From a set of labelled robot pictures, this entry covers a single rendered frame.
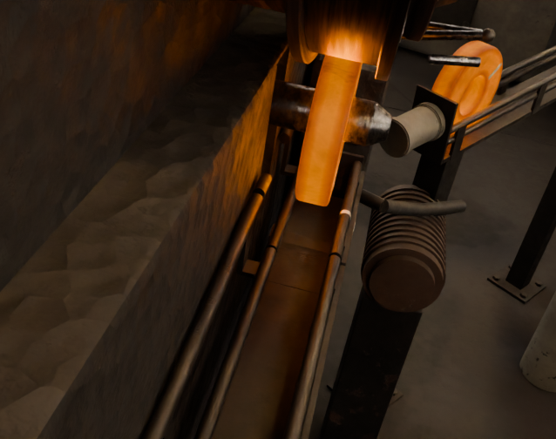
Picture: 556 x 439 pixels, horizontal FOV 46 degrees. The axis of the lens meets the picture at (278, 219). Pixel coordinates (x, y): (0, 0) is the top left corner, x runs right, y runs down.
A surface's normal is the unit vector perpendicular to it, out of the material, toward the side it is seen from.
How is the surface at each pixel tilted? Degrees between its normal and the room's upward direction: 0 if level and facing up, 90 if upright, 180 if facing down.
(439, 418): 0
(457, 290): 0
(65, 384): 23
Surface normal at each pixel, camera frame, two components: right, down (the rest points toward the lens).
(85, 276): 0.15, -0.81
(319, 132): -0.14, 0.22
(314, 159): -0.19, 0.52
